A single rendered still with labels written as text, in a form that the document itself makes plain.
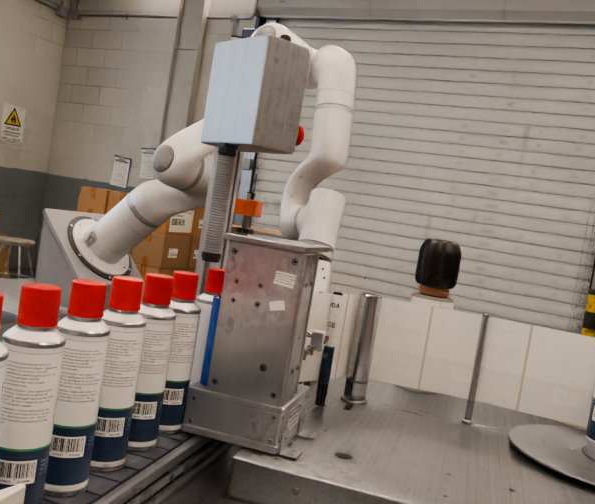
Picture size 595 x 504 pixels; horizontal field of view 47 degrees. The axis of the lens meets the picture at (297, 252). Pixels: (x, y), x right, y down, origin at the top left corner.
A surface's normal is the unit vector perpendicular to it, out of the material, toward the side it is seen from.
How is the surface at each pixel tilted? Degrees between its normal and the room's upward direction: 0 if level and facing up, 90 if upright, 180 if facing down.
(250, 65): 90
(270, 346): 90
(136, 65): 90
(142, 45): 90
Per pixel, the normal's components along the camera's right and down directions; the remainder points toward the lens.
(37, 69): 0.88, 0.17
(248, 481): -0.26, 0.01
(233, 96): -0.76, -0.09
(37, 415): 0.65, 0.15
